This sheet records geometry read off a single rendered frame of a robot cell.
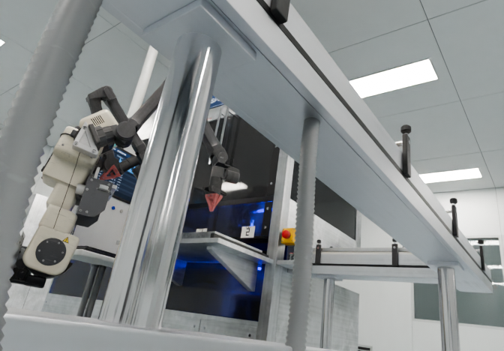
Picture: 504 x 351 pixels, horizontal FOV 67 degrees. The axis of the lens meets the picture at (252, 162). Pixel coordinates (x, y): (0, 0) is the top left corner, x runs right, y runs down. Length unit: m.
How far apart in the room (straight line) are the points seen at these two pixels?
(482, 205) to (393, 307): 1.99
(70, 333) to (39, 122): 0.13
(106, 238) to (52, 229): 0.77
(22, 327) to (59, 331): 0.02
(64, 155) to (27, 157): 1.53
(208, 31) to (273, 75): 0.10
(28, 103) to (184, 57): 0.20
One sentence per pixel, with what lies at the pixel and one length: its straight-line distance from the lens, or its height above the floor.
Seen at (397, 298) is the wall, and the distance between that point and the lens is 6.45.
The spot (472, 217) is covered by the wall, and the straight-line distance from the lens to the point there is 6.47.
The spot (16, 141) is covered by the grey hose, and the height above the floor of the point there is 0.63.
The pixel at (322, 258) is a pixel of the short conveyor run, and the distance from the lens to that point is 1.86.
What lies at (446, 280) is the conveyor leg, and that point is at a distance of 1.38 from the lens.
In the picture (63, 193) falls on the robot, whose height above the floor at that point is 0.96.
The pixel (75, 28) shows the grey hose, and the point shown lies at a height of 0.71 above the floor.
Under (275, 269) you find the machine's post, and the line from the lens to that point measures 1.85.
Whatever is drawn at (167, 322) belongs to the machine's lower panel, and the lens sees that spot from 2.26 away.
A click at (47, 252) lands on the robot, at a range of 1.67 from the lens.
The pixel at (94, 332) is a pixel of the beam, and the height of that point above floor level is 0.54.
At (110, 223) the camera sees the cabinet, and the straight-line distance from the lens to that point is 2.43.
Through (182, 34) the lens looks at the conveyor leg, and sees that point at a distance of 0.43.
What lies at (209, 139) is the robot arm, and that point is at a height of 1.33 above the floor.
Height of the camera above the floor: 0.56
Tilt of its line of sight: 24 degrees up
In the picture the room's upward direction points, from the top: 9 degrees clockwise
